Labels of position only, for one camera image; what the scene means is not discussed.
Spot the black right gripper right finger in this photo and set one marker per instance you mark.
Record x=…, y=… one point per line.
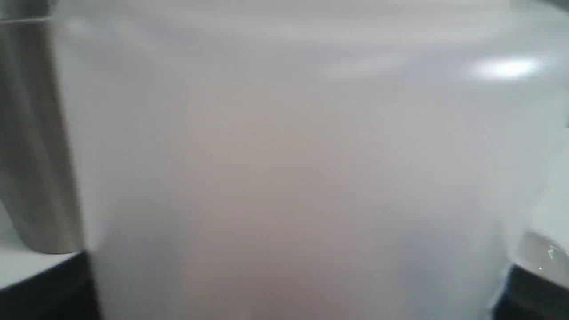
x=530, y=297

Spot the clear plastic squeeze bottle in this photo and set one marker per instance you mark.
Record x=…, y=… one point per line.
x=308, y=159

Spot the stainless steel cup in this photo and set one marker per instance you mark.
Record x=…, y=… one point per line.
x=37, y=182

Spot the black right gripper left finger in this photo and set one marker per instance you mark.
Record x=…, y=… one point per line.
x=63, y=292

